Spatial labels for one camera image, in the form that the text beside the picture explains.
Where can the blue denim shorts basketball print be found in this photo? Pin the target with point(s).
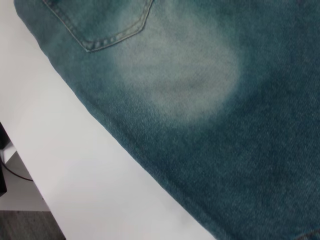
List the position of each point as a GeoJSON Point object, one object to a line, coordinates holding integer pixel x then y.
{"type": "Point", "coordinates": [200, 125]}

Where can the black box under table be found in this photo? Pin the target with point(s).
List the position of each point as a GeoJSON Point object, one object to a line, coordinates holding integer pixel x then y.
{"type": "Point", "coordinates": [3, 155]}

